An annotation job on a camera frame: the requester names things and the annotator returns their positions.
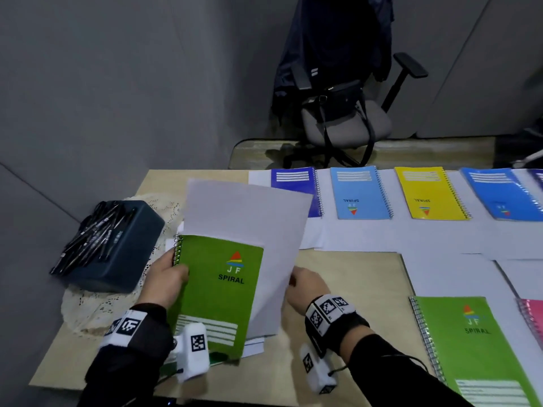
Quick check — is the person's left hand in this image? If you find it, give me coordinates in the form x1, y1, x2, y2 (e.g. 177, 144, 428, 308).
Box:
137, 252, 190, 311

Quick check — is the person's right hand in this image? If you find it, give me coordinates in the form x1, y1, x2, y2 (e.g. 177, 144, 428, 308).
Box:
285, 267, 332, 316

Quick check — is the green spiral notebook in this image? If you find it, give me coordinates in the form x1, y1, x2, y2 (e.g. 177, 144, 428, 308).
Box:
166, 234, 265, 361
408, 296, 541, 407

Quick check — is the white paper page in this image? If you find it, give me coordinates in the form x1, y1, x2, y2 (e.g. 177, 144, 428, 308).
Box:
182, 179, 314, 337

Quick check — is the person's left forearm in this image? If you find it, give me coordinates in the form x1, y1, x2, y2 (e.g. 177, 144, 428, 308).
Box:
77, 303, 175, 407

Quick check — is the person's right forearm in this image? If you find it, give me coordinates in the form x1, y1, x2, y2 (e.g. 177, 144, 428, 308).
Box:
339, 324, 472, 407

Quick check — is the black wristband with marker tags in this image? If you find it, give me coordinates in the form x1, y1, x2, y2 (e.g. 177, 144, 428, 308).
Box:
99, 308, 150, 348
304, 294, 370, 361

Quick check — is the dark blue plastic box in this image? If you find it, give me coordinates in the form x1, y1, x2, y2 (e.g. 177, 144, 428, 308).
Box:
68, 201, 165, 294

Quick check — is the pile of black pens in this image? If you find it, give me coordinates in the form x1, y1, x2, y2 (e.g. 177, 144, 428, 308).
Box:
49, 201, 137, 277

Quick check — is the dark blue spiral notebook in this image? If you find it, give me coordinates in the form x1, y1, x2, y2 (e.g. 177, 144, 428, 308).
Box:
271, 167, 324, 218

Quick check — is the white lace doily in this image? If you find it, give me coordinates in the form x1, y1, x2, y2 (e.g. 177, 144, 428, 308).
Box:
61, 192, 188, 339

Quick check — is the light blue spiral notebook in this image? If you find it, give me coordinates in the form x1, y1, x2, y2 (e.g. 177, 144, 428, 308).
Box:
329, 165, 394, 221

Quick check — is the row of white paper sheets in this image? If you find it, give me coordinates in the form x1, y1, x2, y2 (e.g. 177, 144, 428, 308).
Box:
248, 168, 543, 361

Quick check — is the yellow spiral notebook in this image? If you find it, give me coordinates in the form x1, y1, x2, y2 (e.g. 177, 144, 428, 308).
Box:
394, 166, 472, 220

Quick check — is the grey office chair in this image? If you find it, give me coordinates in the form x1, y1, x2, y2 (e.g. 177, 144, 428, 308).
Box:
266, 0, 429, 168

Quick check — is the pink spiral notebook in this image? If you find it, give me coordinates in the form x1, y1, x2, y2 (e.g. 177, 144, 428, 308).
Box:
515, 298, 543, 351

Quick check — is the dark navy jacket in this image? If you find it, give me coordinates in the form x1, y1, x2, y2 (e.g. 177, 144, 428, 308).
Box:
271, 0, 393, 120

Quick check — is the dark object with white bar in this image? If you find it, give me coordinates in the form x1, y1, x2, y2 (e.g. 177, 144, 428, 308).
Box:
494, 126, 543, 170

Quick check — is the thin black cable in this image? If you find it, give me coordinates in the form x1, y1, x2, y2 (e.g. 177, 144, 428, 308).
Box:
327, 354, 430, 378

